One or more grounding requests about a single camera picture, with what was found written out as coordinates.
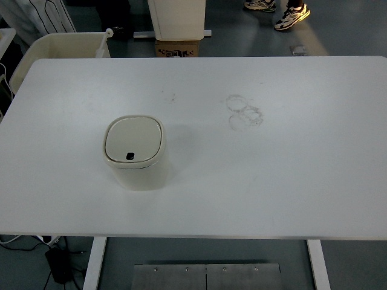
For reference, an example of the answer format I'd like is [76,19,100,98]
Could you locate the brown cardboard box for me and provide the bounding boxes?
[155,39,201,58]

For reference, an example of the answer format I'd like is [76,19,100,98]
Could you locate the white plastic scoop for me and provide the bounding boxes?
[95,28,115,59]

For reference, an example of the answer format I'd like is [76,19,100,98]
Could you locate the person's black patterned shoe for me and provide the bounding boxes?
[110,26,134,39]

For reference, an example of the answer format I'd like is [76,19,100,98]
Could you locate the thin white hanging cable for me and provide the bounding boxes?
[0,62,15,100]

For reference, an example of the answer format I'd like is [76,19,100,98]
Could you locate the person's dark legs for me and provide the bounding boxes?
[96,0,134,28]

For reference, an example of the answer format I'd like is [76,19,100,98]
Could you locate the white cloth with black lines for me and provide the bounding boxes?
[0,0,77,46]

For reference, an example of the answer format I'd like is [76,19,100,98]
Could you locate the grey metal base bar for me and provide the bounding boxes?
[134,29,213,39]

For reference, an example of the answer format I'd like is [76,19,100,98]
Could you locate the person's white black sneaker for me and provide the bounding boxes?
[274,3,311,31]
[244,0,277,13]

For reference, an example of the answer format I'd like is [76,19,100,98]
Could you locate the large cream plastic tub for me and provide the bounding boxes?
[8,32,111,96]

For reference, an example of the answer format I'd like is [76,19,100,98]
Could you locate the black power adapter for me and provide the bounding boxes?
[44,246,72,285]

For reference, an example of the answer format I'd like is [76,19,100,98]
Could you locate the metal floor socket plate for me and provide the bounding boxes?
[289,45,308,57]

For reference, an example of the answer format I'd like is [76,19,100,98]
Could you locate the white floor cable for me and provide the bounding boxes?
[0,234,24,245]

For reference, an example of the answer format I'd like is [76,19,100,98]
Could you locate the white table leg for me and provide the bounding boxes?
[307,240,331,290]
[83,236,107,290]

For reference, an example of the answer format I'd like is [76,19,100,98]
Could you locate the black floor cable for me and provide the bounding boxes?
[0,235,88,290]

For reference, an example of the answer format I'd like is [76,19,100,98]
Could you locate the grey metal plate with screws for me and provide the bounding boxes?
[132,263,282,290]

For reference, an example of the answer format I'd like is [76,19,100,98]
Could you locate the white power strip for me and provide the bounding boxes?
[37,234,60,244]

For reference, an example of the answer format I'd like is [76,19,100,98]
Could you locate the white side shelf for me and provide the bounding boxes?
[0,28,17,61]

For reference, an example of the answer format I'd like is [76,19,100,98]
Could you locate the cream lidded trash bin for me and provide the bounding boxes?
[103,114,171,192]

